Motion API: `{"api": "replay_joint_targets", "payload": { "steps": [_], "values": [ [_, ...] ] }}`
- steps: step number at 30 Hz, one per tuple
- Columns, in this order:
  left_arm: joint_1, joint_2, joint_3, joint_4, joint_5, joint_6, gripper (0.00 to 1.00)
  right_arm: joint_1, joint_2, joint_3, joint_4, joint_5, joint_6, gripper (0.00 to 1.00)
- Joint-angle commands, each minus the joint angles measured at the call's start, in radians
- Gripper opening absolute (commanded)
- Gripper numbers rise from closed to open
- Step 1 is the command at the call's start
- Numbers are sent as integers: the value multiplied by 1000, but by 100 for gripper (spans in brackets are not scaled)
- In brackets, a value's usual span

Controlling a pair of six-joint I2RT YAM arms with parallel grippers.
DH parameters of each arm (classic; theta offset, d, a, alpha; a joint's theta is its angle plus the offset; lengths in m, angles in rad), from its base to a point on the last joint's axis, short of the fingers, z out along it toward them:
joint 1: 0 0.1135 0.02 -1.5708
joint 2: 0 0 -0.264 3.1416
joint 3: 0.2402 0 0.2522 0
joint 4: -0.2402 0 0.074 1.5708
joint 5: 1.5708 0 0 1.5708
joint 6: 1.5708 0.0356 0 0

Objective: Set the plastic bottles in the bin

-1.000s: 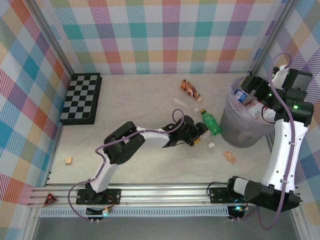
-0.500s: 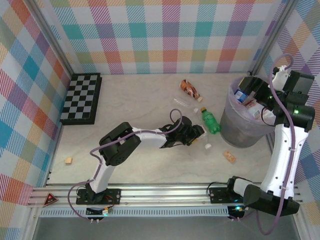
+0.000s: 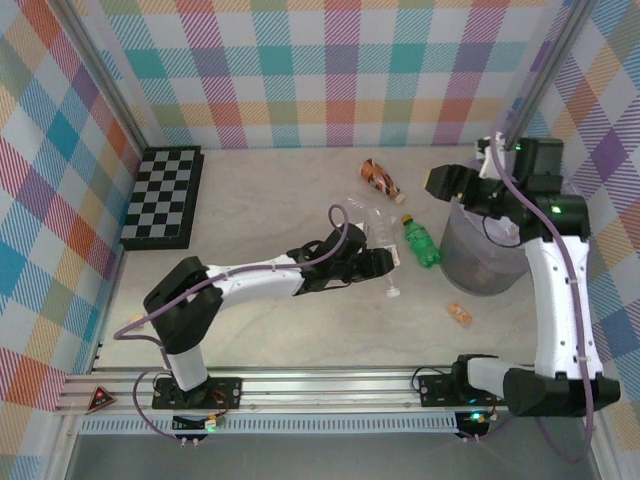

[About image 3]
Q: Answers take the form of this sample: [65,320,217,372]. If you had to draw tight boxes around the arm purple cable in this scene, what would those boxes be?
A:
[459,130,599,464]
[113,203,351,445]

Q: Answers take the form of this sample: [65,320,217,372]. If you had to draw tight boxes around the green bottle yellow cap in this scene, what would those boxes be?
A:
[401,213,444,270]

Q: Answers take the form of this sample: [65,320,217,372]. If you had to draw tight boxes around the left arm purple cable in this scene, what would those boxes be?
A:
[113,203,351,445]

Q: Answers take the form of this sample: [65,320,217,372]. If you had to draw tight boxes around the aluminium frame post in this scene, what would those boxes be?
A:
[52,0,154,151]
[502,0,601,146]

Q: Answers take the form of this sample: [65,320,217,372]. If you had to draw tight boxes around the small controller board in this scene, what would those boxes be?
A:
[172,413,226,435]
[455,409,494,437]

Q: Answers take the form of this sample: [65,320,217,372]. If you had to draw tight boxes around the grey plastic bin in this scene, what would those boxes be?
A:
[439,197,531,297]

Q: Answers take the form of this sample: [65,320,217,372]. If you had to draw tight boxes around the red triangle sign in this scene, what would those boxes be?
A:
[85,384,115,415]

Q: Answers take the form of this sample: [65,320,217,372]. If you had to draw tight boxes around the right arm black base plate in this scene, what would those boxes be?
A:
[417,372,511,407]

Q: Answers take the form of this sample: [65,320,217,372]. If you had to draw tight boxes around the right small controller board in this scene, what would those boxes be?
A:
[455,409,494,437]

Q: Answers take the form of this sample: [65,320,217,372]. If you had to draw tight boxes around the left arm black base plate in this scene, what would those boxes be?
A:
[151,377,244,411]

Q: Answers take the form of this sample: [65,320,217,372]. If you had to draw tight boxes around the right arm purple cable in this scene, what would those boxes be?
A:
[459,130,599,464]

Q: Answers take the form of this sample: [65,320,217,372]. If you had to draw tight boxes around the white slotted cable duct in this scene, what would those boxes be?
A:
[79,412,459,435]

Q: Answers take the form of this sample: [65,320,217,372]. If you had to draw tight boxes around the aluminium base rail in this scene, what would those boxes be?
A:
[52,367,606,416]

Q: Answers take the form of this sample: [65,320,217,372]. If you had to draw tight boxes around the left small controller board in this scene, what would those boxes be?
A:
[172,413,226,435]

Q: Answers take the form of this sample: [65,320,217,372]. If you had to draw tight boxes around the grey trash bin with liner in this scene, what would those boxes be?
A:
[449,149,579,249]

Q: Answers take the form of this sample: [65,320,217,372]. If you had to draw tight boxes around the clear crushed bottle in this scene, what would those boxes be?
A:
[346,196,381,226]

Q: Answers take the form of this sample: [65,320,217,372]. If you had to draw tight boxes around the red white label clear bottle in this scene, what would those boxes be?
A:
[382,242,404,300]

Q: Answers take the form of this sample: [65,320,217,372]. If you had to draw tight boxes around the clear bottle white cap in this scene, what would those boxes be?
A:
[367,207,399,249]

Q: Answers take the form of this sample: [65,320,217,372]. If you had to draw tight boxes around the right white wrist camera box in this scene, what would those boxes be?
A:
[474,133,504,180]

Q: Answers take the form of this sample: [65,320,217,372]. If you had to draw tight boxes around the black grey chessboard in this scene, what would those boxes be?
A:
[118,145,206,252]

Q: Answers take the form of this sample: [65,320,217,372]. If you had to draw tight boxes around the brown swirl label bottle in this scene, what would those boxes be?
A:
[358,158,407,205]

